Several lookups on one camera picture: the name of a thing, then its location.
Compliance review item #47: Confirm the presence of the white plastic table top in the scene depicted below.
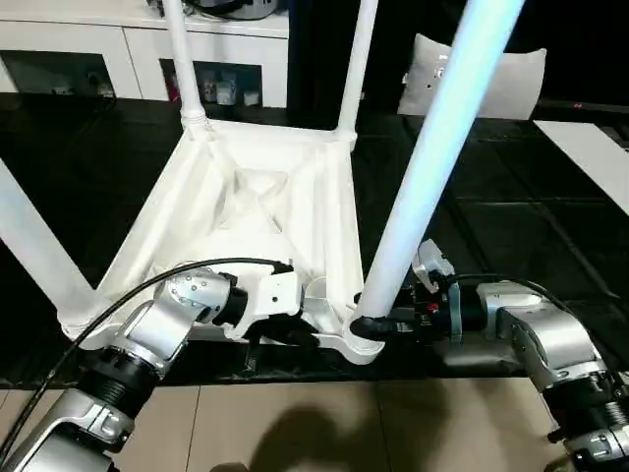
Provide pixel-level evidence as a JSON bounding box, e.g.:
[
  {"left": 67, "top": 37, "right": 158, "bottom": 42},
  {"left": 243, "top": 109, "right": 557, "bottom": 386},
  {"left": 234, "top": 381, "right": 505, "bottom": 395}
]
[{"left": 57, "top": 115, "right": 387, "bottom": 366}]

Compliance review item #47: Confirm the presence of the white flat board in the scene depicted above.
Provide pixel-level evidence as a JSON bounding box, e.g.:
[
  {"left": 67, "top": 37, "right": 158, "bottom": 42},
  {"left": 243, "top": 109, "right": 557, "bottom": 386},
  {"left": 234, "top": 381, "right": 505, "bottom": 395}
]
[{"left": 533, "top": 119, "right": 629, "bottom": 217}]

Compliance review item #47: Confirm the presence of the white pillow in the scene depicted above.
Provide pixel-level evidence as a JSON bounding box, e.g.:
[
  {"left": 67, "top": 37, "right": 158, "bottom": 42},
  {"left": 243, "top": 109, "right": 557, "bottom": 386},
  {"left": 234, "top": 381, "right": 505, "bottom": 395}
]
[{"left": 396, "top": 32, "right": 548, "bottom": 120}]

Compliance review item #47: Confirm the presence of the black box with gold label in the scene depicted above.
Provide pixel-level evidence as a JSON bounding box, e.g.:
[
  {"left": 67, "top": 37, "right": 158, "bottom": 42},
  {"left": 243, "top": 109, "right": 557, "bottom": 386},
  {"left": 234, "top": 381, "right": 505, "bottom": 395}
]
[{"left": 287, "top": 0, "right": 419, "bottom": 114}]

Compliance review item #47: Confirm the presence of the grey round pot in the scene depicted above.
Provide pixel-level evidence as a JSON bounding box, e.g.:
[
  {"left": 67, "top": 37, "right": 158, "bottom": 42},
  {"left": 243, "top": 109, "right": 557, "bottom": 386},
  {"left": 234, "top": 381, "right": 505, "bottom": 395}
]
[{"left": 189, "top": 0, "right": 281, "bottom": 21}]

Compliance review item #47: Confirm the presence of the white glass-door cabinet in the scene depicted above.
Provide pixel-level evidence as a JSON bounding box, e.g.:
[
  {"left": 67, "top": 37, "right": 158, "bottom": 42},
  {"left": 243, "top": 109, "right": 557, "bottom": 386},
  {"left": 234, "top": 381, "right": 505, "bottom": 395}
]
[{"left": 0, "top": 0, "right": 291, "bottom": 108}]

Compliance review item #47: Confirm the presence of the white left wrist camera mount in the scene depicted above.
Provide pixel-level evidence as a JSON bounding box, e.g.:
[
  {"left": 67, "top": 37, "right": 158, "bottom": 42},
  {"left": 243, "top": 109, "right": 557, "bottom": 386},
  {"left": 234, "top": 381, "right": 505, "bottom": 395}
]
[{"left": 223, "top": 270, "right": 301, "bottom": 341}]

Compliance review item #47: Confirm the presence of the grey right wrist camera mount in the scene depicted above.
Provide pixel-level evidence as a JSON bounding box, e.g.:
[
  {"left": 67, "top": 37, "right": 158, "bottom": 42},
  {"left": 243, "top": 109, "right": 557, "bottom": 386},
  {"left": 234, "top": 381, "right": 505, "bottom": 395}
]
[{"left": 411, "top": 239, "right": 463, "bottom": 345}]

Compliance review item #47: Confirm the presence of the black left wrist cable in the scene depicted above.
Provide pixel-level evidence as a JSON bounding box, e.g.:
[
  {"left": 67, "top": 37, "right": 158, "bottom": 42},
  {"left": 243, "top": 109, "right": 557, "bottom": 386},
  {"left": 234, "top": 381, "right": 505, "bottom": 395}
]
[{"left": 0, "top": 258, "right": 295, "bottom": 443}]

